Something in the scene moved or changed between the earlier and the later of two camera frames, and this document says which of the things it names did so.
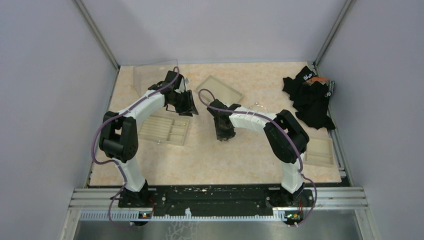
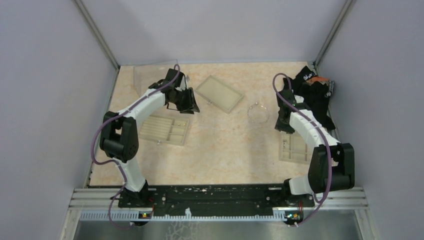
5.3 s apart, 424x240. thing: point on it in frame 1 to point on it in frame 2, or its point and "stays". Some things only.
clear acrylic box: x=147 y=75 stays
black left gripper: x=189 y=107 stays
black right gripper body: x=222 y=132 to x=282 y=125
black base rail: x=214 y=198 stays
